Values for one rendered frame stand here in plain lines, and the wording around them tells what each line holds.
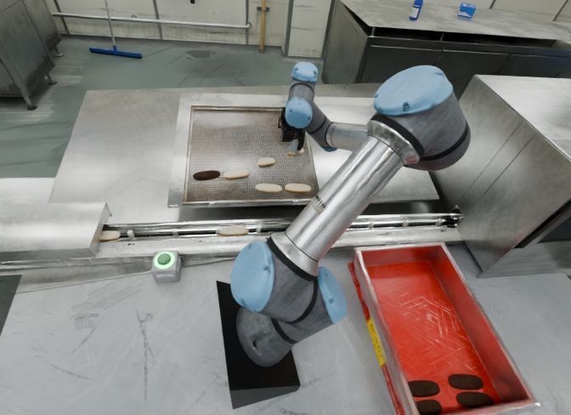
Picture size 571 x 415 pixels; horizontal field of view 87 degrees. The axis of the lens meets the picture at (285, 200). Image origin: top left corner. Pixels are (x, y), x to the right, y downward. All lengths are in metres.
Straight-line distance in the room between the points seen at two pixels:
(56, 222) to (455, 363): 1.25
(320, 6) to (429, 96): 3.80
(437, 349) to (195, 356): 0.69
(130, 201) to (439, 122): 1.06
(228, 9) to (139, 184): 3.46
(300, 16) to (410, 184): 3.26
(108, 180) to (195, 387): 0.84
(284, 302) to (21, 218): 0.89
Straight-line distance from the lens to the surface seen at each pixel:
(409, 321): 1.07
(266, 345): 0.72
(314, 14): 4.31
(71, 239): 1.10
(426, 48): 2.87
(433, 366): 1.05
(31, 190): 1.47
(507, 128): 1.17
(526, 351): 1.24
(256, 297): 0.53
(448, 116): 0.59
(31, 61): 3.72
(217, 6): 4.51
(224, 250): 1.02
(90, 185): 1.39
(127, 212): 1.24
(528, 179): 1.11
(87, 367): 1.01
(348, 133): 0.84
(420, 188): 1.35
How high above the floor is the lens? 1.71
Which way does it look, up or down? 47 degrees down
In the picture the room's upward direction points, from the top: 9 degrees clockwise
